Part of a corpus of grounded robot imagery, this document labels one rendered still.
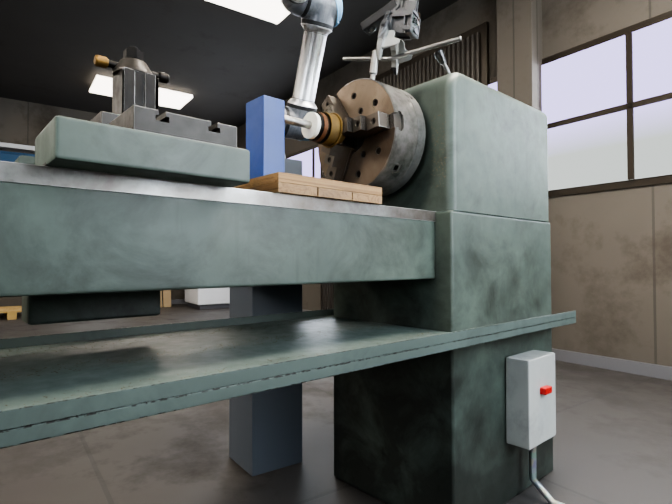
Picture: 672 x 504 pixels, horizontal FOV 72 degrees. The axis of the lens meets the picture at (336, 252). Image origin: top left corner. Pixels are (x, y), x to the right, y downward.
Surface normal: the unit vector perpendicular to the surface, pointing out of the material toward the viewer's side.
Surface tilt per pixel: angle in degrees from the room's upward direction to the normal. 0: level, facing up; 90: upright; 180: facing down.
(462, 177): 90
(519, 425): 90
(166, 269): 90
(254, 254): 90
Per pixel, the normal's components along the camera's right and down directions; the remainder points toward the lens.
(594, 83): -0.81, -0.01
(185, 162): 0.66, -0.02
